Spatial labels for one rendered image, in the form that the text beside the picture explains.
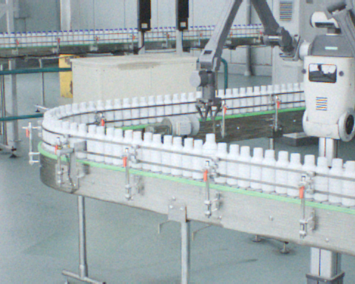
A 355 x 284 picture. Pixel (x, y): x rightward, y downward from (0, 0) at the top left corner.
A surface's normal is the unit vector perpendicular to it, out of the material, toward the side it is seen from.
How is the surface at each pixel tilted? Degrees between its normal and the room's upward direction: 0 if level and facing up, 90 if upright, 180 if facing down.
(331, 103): 90
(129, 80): 90
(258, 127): 90
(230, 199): 90
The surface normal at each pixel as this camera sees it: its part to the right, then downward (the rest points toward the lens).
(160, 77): 0.55, 0.15
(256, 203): -0.62, 0.15
